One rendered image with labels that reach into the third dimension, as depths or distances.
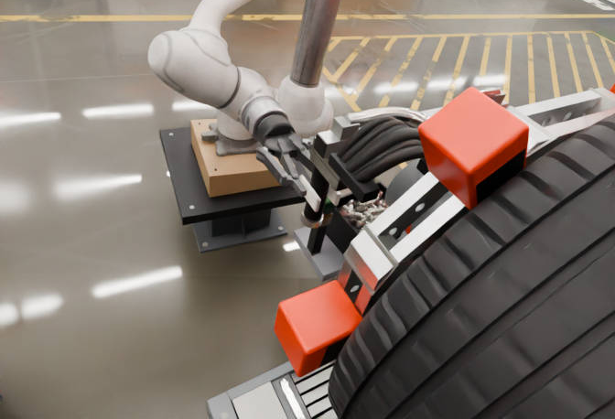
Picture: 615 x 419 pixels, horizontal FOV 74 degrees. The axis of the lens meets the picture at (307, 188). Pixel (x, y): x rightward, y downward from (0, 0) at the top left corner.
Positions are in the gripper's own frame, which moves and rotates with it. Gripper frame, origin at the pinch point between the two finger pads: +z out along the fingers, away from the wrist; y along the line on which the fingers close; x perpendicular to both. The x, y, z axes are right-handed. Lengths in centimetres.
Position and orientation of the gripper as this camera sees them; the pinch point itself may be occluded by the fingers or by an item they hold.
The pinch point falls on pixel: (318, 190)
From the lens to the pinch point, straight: 75.1
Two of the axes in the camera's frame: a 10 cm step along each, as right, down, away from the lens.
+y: -8.6, 2.4, -4.4
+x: 1.5, -7.2, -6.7
